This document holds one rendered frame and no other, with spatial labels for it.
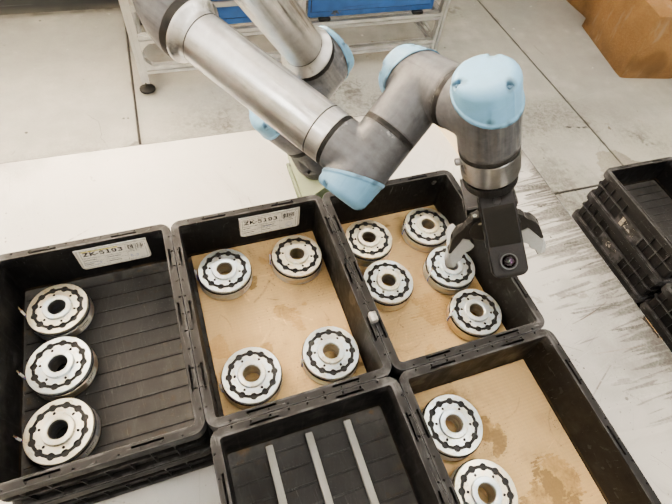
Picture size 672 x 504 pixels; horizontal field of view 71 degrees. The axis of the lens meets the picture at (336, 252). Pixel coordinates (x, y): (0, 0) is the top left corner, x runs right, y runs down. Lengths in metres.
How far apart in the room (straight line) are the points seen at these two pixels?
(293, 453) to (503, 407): 0.38
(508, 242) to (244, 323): 0.51
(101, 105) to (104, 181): 1.44
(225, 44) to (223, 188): 0.66
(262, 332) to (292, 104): 0.45
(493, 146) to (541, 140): 2.31
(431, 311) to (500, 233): 0.36
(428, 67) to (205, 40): 0.30
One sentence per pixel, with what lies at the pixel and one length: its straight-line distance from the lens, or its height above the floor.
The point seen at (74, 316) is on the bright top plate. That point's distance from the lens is 0.97.
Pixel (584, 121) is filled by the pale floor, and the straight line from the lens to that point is 3.17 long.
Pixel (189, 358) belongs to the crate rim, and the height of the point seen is 0.93.
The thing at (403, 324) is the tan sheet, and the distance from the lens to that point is 0.95.
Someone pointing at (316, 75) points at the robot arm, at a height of 1.06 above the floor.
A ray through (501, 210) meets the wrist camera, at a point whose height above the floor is 1.20.
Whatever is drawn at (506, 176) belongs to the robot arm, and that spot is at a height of 1.26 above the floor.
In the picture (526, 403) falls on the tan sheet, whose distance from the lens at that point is 0.97.
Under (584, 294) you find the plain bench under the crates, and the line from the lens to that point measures 1.33.
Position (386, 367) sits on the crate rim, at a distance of 0.80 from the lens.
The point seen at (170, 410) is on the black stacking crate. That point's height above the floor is 0.83.
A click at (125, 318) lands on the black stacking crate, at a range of 0.98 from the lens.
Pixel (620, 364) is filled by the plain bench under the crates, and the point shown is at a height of 0.70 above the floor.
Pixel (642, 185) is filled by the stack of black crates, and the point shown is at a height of 0.49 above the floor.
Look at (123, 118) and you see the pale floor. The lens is 2.69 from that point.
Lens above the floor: 1.66
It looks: 55 degrees down
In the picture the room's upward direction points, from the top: 9 degrees clockwise
